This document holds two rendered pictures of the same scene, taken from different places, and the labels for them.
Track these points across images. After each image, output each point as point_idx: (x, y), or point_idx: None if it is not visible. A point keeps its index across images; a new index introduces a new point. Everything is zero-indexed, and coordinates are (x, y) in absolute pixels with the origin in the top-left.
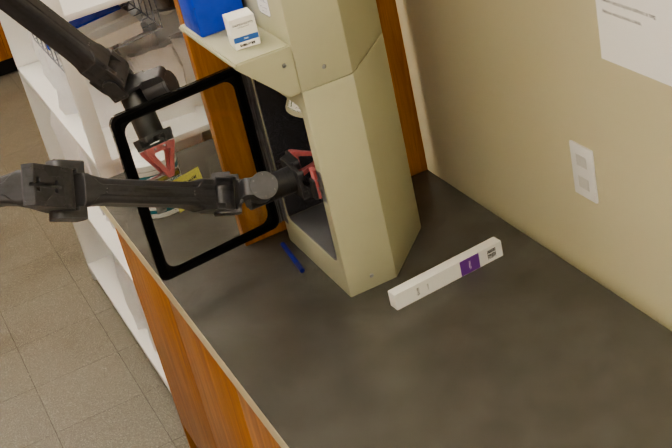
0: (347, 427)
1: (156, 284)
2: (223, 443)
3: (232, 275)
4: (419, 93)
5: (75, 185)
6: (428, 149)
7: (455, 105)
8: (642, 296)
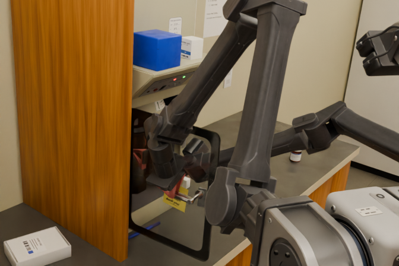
0: (276, 185)
1: None
2: None
3: (167, 253)
4: (14, 152)
5: (302, 133)
6: (15, 192)
7: None
8: None
